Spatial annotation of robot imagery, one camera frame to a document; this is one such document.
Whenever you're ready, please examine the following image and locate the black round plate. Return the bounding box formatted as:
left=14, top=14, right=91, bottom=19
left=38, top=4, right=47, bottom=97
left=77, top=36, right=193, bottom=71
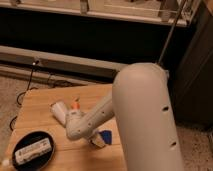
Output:
left=12, top=131, right=55, bottom=171

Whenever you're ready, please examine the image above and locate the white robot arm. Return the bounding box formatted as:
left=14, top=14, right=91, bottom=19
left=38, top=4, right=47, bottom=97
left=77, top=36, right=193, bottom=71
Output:
left=66, top=63, right=184, bottom=171

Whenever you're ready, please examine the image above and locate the blue triangular object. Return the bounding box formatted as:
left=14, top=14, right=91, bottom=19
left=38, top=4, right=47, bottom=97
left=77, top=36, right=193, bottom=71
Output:
left=100, top=130, right=112, bottom=145

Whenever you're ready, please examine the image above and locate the metal pole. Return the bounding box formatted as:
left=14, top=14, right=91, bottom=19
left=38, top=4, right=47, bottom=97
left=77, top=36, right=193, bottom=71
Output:
left=157, top=0, right=187, bottom=67

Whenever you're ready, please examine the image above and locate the small orange carrot toy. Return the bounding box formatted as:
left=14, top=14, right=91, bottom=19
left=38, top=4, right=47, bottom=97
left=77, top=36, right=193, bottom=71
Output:
left=71, top=98, right=80, bottom=110

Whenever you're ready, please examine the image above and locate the small white object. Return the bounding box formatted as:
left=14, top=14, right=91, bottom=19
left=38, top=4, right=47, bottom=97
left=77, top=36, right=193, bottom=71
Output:
left=1, top=159, right=10, bottom=167

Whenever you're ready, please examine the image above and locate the white rectangular box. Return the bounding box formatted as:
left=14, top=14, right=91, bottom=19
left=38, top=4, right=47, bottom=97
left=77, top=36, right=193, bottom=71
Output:
left=15, top=138, right=52, bottom=165

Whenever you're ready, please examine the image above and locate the white paper cup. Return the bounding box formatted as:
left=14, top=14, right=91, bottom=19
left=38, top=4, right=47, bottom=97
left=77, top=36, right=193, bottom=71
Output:
left=50, top=101, right=68, bottom=126

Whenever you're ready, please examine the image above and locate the black cable on floor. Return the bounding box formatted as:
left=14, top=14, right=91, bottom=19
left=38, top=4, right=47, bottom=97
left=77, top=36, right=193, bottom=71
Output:
left=9, top=59, right=81, bottom=132

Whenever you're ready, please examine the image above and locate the grey baseboard rail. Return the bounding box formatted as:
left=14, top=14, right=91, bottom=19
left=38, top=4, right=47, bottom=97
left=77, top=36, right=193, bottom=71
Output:
left=0, top=45, right=125, bottom=79

